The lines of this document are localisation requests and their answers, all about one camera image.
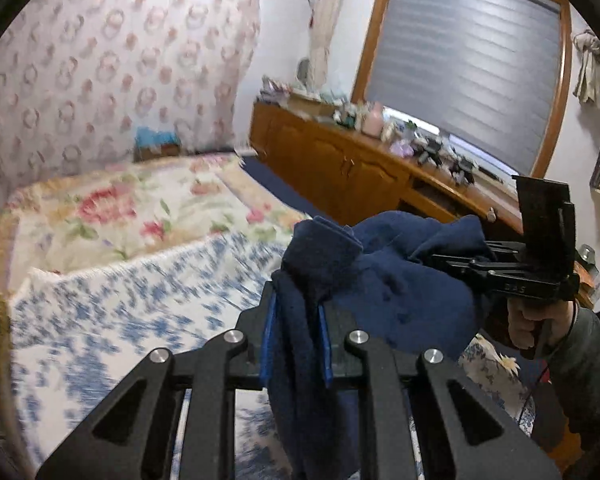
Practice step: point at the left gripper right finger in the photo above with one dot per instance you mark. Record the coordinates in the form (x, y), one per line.
(420, 416)

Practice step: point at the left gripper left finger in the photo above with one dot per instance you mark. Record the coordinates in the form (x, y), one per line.
(171, 398)

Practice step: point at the navy printed t-shirt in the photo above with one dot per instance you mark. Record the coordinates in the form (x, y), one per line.
(378, 270)

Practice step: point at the person's right forearm sleeve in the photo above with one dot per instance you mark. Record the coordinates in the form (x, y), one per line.
(575, 372)

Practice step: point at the person's right hand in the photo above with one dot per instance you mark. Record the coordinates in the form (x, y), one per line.
(524, 315)

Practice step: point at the blue floral white blanket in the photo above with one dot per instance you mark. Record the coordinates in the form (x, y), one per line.
(75, 336)

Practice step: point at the grey window blind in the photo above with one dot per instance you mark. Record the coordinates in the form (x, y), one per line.
(482, 70)

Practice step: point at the wooden sideboard cabinet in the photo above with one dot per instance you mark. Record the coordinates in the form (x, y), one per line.
(350, 176)

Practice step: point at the pink bottle on cabinet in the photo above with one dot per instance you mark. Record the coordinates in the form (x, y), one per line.
(374, 121)

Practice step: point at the floral pink bedspread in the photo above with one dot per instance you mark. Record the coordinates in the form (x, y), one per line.
(69, 224)

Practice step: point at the blue item on box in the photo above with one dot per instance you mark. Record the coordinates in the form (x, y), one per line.
(147, 138)

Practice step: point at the cream tied side curtain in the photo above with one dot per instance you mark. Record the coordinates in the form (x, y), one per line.
(324, 18)

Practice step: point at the pink circle patterned curtain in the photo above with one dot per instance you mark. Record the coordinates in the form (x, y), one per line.
(80, 78)

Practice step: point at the cloth hanging on wall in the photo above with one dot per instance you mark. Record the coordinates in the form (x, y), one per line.
(587, 88)

